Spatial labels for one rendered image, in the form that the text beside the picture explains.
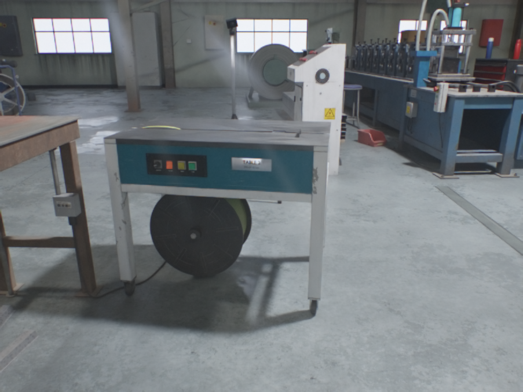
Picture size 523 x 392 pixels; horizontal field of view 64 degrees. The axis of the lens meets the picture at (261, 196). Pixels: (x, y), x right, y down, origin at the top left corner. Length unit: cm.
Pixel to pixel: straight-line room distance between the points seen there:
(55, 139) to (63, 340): 78
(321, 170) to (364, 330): 68
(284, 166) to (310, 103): 214
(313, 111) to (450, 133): 120
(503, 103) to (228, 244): 295
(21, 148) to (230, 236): 91
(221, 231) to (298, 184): 49
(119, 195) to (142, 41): 1141
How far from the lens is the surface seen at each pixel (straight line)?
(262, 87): 883
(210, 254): 201
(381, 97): 632
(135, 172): 180
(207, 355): 168
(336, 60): 374
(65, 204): 194
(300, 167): 161
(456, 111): 401
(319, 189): 163
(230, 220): 191
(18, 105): 666
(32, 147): 168
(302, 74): 369
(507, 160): 436
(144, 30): 1315
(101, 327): 192
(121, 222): 191
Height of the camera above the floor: 106
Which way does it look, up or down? 19 degrees down
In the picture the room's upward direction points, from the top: straight up
